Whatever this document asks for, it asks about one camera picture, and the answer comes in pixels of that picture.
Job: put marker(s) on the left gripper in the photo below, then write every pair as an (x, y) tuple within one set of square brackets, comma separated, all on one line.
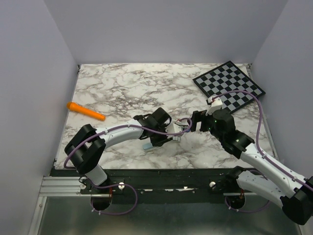
[(157, 143)]

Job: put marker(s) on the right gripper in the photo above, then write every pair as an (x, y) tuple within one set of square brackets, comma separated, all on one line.
[(198, 116)]

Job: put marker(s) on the silver staple strips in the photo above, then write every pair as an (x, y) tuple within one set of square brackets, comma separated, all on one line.
[(176, 138)]

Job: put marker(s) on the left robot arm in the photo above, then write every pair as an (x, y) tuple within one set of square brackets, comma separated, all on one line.
[(87, 146)]

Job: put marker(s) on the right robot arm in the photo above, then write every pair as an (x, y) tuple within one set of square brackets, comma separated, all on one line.
[(291, 191)]

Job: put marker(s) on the black grey checkerboard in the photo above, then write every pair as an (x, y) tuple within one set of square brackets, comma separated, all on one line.
[(225, 79)]

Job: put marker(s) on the orange marker pen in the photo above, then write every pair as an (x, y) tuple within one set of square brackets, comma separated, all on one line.
[(82, 110)]

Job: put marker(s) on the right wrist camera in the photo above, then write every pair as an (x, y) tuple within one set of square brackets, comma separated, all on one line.
[(213, 105)]

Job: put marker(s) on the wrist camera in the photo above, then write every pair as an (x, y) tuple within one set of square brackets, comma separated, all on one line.
[(213, 105), (175, 130)]

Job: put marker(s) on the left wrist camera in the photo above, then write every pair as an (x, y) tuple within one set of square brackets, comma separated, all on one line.
[(175, 130)]

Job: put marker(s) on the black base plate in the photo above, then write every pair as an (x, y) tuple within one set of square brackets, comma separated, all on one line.
[(164, 186)]

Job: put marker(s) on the aluminium rail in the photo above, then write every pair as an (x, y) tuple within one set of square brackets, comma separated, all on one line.
[(70, 186)]

